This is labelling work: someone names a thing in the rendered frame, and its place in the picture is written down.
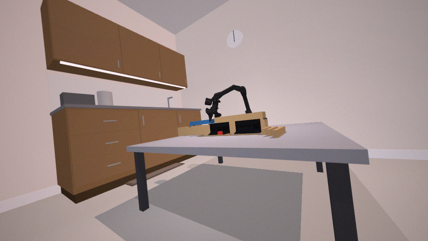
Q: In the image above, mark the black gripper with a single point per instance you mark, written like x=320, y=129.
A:
x=213, y=111

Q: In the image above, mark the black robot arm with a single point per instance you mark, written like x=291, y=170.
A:
x=217, y=96

